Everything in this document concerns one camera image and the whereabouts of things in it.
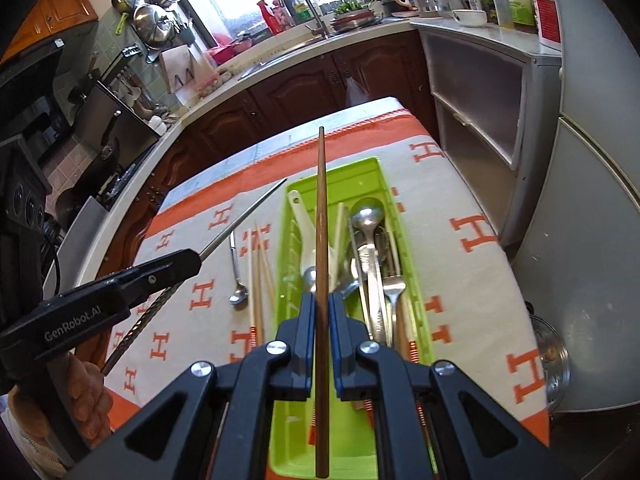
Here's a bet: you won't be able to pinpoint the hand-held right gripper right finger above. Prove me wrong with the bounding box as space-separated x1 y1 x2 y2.
327 294 583 480

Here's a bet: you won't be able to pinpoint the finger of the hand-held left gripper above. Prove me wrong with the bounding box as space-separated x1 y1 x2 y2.
114 249 202 310

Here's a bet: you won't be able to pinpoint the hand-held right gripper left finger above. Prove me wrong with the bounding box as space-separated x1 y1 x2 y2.
62 294 317 480

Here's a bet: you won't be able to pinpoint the metal chopstick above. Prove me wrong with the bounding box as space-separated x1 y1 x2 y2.
101 178 288 376

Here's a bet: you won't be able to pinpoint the white ceramic spoon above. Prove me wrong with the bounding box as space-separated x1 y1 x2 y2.
287 190 337 281

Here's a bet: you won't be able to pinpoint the large metal spoon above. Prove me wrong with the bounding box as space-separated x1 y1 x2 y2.
349 197 393 348

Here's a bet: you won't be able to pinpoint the dark brown wooden chopstick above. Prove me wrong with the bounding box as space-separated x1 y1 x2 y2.
314 126 331 478

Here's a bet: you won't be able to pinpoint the green plastic utensil tray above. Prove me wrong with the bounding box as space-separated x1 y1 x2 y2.
268 156 436 480

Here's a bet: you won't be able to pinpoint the person's left forearm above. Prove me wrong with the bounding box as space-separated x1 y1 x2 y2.
0 425 68 480

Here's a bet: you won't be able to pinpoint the person's left hand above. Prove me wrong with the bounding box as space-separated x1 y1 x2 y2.
7 350 115 461

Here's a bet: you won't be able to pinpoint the metal fork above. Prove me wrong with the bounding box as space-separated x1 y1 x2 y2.
382 272 409 356

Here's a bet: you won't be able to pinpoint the small metal spoon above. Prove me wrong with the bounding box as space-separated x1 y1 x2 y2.
228 231 250 307

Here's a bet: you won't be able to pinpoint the flat silver metal utensil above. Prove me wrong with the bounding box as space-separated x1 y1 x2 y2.
350 232 382 341

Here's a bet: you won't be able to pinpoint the black gas stove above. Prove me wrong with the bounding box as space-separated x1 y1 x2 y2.
97 145 157 212

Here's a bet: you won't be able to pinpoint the black wok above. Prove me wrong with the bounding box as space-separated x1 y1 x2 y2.
55 187 92 232

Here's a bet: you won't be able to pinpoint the black countertop appliance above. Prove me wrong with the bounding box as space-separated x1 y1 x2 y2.
90 80 162 172

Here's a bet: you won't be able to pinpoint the pale cutting board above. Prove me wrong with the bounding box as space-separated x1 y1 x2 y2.
159 45 219 94

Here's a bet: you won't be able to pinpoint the steel pot with lid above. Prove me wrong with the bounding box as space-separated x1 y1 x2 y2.
527 314 572 414

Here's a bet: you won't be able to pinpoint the black range hood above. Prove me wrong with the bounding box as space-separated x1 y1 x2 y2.
0 40 67 148

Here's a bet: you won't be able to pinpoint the orange and white printed blanket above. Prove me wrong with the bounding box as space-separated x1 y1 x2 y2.
102 107 551 433

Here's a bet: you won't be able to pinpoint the dark brown base cabinets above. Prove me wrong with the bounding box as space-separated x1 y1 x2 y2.
120 30 442 262

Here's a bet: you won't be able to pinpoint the red plastic bowl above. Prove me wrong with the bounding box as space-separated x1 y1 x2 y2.
207 32 252 61

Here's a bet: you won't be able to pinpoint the steel kitchen sink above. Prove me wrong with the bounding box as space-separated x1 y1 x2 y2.
237 40 327 82

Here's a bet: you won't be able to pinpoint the large steel pot lid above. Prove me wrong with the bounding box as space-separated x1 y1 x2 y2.
132 4 174 47

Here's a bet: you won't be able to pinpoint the clear plastic bag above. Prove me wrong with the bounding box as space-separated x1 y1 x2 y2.
345 75 374 109

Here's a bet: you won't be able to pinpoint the red plastic bottle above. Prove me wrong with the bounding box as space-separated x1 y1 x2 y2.
257 0 284 36

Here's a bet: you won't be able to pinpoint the white open shelf unit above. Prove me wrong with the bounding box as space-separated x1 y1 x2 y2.
417 25 562 262

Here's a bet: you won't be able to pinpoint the steel kitchen faucet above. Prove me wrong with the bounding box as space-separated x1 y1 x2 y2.
277 0 332 39

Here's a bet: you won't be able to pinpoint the grey refrigerator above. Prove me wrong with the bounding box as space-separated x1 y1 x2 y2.
510 0 640 414

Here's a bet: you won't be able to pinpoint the basin of green vegetables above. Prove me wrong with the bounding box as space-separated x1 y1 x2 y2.
330 1 382 31

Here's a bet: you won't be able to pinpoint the white ceramic bowl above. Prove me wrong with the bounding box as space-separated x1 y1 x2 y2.
452 9 489 28

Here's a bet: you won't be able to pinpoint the clear plastic bottle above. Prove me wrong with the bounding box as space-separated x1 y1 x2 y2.
490 0 516 29

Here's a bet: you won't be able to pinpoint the green labelled bottle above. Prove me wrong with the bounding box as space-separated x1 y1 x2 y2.
507 0 539 29

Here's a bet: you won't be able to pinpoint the red and white box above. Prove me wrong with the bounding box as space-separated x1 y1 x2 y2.
531 0 564 51

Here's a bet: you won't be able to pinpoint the orange wooden wall cabinets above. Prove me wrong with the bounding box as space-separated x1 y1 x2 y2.
10 0 99 61

